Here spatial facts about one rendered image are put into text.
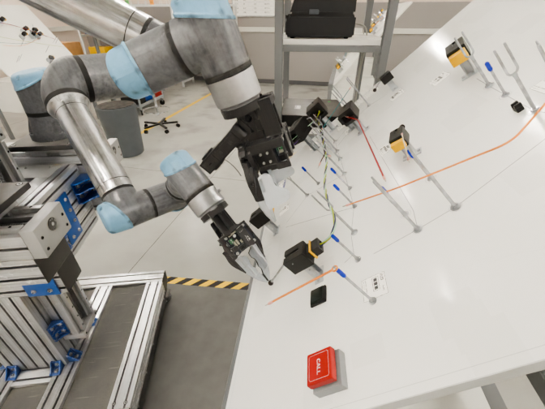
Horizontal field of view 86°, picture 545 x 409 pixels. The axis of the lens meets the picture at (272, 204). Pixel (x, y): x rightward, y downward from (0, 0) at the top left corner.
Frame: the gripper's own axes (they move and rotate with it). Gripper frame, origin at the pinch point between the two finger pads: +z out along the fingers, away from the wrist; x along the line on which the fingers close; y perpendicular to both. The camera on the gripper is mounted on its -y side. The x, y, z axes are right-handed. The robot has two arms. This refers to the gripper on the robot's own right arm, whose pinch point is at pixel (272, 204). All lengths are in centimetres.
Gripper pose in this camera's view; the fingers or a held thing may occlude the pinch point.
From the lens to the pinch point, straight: 57.0
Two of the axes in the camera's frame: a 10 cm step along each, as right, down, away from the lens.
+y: 9.3, -2.1, -3.2
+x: 1.5, -5.8, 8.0
